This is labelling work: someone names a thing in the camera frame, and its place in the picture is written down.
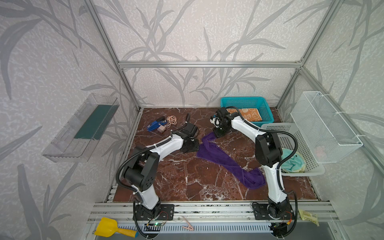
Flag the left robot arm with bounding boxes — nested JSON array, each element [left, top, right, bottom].
[[115, 135, 200, 211]]

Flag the pink clothespin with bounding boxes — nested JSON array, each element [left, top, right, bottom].
[[182, 217, 195, 231]]

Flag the mint green cloth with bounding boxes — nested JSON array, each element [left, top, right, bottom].
[[281, 152, 306, 173]]

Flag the beige rubber bands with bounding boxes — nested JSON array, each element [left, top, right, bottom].
[[167, 116, 177, 126]]

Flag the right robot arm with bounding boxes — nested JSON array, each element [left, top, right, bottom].
[[210, 115, 298, 219]]

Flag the yellow label tag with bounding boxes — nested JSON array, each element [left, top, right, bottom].
[[299, 209, 320, 227]]

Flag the white plastic laundry basket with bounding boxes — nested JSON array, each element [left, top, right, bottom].
[[262, 123, 325, 177]]

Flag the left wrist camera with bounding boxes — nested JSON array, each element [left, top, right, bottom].
[[181, 123, 198, 138]]

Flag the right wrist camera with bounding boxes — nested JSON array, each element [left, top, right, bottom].
[[210, 107, 231, 128]]

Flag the teal plastic basket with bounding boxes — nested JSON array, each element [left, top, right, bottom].
[[221, 97, 274, 127]]

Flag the yellow plastic scoop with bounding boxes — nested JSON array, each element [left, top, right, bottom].
[[94, 217, 139, 238]]

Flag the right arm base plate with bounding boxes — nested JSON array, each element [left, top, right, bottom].
[[251, 202, 296, 221]]

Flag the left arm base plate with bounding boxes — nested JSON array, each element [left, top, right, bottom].
[[134, 204, 175, 221]]

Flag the purple cloth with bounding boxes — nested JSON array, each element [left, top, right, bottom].
[[197, 133, 266, 190]]

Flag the orange patterned towel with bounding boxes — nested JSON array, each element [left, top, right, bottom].
[[227, 108, 263, 122]]

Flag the white wire mesh basket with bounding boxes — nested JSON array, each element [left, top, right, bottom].
[[291, 91, 363, 164]]

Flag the clear plastic wall shelf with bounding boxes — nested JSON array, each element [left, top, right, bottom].
[[42, 94, 120, 163]]

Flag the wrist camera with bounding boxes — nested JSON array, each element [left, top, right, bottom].
[[210, 107, 231, 128], [181, 123, 198, 138]]

